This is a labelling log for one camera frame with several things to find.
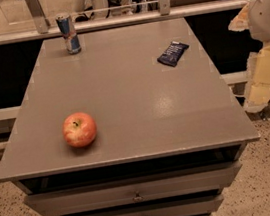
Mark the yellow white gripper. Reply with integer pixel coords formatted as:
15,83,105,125
243,42,270,113

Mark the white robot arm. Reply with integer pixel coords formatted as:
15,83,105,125
228,0,270,113

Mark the red apple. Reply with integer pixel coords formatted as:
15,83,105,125
62,112,97,148

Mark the dark blue snack bar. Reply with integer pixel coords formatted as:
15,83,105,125
157,41,190,67

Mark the grey drawer cabinet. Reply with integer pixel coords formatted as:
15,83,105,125
0,18,259,216

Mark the blue silver drink can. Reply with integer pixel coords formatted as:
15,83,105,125
55,13,82,55

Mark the top grey drawer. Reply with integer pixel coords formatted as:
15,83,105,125
24,161,242,216

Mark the metal railing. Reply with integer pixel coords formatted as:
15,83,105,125
0,0,248,45

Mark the middle grey drawer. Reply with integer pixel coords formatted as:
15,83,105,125
58,191,227,216

